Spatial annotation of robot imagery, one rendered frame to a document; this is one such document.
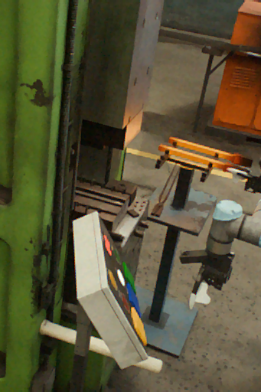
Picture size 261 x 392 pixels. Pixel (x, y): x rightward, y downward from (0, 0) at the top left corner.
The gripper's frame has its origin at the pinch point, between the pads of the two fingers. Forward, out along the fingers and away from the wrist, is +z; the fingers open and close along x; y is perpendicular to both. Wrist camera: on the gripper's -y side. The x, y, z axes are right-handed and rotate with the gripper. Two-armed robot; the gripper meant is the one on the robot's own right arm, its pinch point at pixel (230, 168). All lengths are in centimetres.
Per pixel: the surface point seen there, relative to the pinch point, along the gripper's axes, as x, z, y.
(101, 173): -32, 49, 5
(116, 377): -47, 22, 102
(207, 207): 5.6, 6.9, 26.4
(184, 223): -15.3, 11.8, 26.4
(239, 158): 11.5, -1.6, -0.5
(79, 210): -66, 42, 5
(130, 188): -38, 33, 5
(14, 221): -99, 49, -6
